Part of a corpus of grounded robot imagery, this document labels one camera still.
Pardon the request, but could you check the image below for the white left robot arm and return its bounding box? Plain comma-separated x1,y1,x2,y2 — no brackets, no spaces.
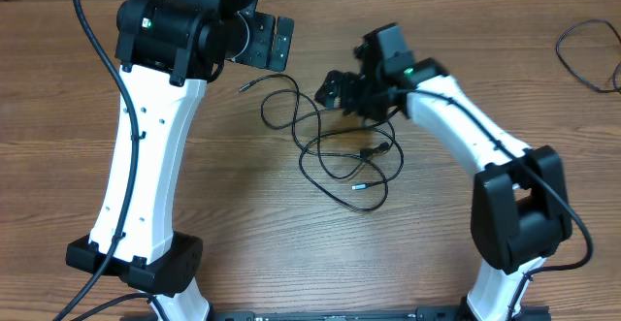
66,0,294,320

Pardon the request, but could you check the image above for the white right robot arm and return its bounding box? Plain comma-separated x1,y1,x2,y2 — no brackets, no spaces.
315,58,573,320

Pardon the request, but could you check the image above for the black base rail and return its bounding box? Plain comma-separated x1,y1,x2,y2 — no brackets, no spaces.
120,296,552,321

